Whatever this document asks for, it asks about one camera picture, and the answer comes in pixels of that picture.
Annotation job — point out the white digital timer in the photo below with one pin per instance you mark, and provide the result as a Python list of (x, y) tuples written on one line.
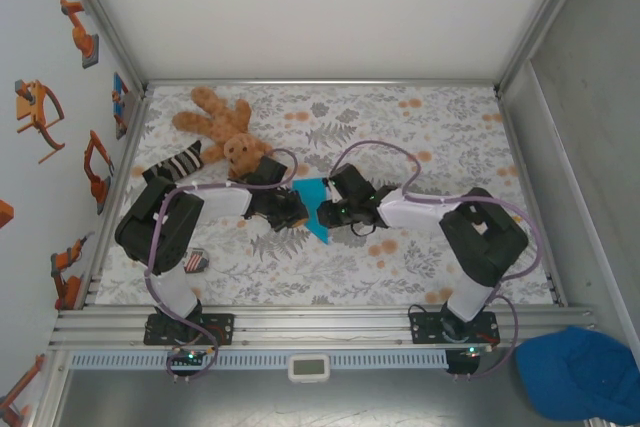
[(309, 368)]

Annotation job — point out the orange gripper wall sticker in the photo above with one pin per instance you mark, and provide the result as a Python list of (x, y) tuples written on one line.
[(30, 112)]

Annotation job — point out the aluminium front rail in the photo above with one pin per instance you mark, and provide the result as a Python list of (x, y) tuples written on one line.
[(320, 327)]

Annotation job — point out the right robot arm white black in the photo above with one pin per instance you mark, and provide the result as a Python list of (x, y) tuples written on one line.
[(480, 242)]

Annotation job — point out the cyan blue cloth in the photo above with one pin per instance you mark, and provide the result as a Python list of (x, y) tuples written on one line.
[(310, 197)]

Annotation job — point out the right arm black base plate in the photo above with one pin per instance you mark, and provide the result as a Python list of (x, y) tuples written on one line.
[(422, 329)]

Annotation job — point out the blue orange wall sticker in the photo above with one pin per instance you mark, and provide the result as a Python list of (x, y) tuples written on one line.
[(120, 97)]

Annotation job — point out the blue cap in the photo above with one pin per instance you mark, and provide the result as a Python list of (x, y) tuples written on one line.
[(575, 377)]

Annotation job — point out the american flag patterned sock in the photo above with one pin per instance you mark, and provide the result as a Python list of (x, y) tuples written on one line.
[(196, 261)]

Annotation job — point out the aluminium back rail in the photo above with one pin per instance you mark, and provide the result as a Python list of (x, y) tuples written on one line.
[(320, 82)]

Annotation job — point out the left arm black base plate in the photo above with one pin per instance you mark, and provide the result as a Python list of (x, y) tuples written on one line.
[(225, 327)]

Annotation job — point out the aluminium side rail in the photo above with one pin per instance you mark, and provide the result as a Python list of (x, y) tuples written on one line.
[(117, 187), (533, 197)]

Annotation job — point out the brown teddy bear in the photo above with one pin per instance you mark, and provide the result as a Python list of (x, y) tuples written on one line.
[(220, 117)]

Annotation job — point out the aluminium frame post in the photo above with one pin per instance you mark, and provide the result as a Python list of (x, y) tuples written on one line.
[(107, 22), (537, 22)]

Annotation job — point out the orange block wall sticker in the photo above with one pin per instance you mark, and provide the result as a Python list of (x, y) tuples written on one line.
[(5, 212)]

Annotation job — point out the small LED circuit board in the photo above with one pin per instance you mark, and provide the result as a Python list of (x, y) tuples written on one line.
[(192, 356), (472, 350)]

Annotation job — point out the floral fern print tablecloth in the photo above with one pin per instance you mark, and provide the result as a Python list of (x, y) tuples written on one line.
[(350, 267)]

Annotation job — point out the black white striped sock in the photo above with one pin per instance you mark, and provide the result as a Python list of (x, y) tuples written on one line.
[(180, 162)]

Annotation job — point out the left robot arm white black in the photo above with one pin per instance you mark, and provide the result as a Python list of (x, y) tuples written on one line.
[(145, 232)]

